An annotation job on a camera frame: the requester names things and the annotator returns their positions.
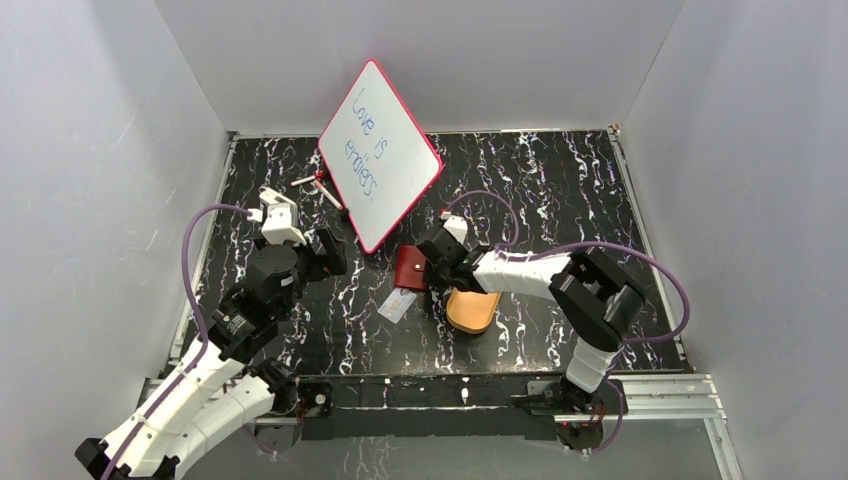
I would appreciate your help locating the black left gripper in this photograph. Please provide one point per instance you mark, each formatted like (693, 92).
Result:
(330, 250)

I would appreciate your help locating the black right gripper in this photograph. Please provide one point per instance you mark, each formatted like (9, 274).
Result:
(433, 281)

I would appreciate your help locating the red leather card holder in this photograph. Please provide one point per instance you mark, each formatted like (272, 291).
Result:
(410, 269)

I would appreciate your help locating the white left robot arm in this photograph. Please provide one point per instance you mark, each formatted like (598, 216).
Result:
(215, 389)

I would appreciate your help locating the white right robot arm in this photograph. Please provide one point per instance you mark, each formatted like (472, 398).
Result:
(598, 298)

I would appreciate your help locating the silver credit card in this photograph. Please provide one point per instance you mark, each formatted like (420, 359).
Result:
(396, 304)

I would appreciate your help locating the orange oval tray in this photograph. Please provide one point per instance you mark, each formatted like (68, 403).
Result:
(471, 312)

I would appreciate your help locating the red capped marker pen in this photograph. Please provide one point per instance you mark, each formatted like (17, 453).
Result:
(318, 176)

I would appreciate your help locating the pink framed whiteboard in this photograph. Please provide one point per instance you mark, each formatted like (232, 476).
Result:
(377, 155)

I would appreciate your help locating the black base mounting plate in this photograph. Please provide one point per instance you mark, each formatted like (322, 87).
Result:
(445, 405)

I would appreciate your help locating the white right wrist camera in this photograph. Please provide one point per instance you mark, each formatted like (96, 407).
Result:
(455, 225)

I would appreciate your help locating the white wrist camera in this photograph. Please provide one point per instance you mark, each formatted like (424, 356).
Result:
(278, 217)
(455, 225)

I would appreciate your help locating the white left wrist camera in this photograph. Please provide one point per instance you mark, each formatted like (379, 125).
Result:
(278, 217)

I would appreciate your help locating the aluminium rail frame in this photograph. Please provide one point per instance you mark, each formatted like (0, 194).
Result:
(564, 185)

